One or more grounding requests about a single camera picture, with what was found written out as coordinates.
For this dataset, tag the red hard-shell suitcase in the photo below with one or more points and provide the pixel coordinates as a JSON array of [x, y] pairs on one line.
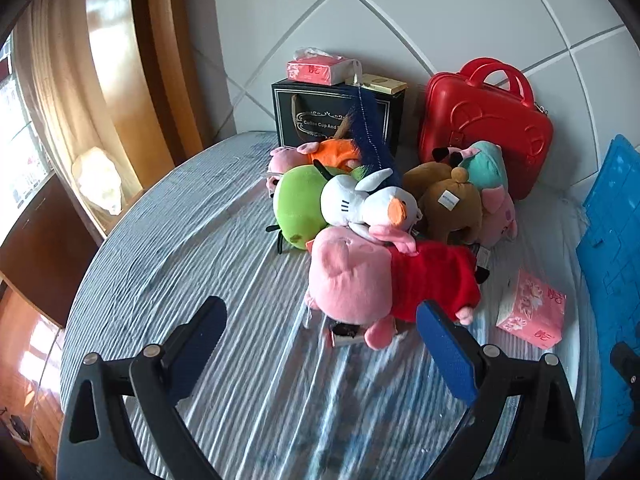
[[480, 110]]

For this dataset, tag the dark wooden cabinet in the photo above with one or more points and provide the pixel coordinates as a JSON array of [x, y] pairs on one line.
[[45, 250]]

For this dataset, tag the white lamp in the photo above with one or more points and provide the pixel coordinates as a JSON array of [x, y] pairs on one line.
[[97, 180]]

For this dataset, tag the pink pig plush red dress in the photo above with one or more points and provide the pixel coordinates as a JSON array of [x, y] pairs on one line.
[[350, 275]]

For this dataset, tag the gold flat box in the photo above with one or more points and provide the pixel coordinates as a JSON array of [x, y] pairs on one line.
[[382, 83]]

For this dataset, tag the green plush toy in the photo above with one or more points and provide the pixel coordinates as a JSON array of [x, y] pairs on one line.
[[295, 205]]

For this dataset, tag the blue bristle brush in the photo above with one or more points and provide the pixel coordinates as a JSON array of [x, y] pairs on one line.
[[372, 140]]

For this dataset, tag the brown plush toy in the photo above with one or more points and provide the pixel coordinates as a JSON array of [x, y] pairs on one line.
[[445, 220]]

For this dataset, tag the pink pig plush teal dress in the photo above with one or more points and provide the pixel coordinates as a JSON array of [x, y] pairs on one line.
[[487, 165]]

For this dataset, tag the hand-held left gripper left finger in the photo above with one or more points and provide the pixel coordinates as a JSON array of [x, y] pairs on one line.
[[200, 340]]

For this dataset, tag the beige curtain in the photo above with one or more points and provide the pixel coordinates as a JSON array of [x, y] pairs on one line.
[[65, 85]]

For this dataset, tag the blue fabric storage container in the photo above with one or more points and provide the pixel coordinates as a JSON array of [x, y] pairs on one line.
[[610, 240]]

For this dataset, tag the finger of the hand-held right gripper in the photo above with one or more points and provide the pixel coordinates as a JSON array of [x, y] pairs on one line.
[[625, 365]]

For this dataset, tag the window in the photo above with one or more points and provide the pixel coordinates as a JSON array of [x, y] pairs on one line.
[[20, 150]]

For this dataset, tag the wooden headboard frame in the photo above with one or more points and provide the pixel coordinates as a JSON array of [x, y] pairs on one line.
[[170, 60]]

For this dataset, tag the black gift box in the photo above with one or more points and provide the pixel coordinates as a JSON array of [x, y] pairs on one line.
[[300, 110]]

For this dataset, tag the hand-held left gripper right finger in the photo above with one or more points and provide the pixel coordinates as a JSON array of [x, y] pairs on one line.
[[445, 350]]

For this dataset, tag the striped grey bed sheet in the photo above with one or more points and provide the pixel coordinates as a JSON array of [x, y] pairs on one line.
[[200, 240]]

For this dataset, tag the pink tissue pack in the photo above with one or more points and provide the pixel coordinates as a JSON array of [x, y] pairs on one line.
[[315, 71], [530, 310]]

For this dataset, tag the small pink plush toy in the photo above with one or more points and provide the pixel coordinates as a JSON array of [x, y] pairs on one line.
[[282, 160]]

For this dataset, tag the orange plush toy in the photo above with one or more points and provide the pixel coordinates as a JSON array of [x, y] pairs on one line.
[[335, 152]]

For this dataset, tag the white duck plush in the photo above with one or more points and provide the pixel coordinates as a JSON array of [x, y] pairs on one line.
[[340, 205]]

